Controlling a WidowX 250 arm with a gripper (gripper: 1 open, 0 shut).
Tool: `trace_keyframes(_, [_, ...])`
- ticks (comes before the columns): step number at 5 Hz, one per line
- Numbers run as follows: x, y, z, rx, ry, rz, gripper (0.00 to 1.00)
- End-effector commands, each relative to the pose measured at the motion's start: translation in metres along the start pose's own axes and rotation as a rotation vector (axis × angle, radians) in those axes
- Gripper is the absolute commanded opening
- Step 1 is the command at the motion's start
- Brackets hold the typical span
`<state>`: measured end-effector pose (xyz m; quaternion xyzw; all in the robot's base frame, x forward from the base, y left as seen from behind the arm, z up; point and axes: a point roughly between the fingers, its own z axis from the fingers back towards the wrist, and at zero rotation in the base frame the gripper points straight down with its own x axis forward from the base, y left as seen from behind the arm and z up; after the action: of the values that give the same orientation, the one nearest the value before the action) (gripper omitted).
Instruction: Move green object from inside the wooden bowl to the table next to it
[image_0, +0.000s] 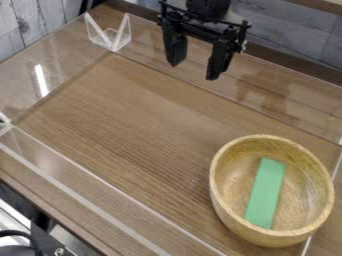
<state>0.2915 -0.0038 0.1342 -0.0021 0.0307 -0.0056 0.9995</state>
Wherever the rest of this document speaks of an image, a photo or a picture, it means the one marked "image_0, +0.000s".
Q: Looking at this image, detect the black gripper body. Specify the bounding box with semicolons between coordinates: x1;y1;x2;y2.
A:
157;0;251;53

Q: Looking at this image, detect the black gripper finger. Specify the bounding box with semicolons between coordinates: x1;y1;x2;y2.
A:
161;19;187;67
205;29;238;81

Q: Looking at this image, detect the round wooden bowl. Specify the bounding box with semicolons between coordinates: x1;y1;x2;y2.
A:
208;134;334;248

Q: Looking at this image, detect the green flat rectangular block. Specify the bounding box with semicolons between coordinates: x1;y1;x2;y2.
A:
243;158;286;229

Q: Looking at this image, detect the clear acrylic corner bracket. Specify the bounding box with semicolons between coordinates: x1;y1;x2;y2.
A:
84;13;131;52

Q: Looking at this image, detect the clear acrylic enclosure wall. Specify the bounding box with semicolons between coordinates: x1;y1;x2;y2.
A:
0;19;342;256

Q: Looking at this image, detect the black metal clamp bracket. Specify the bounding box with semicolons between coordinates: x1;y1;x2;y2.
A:
30;223;68;256

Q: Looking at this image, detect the black cable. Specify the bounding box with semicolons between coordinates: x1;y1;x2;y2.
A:
0;229;33;242

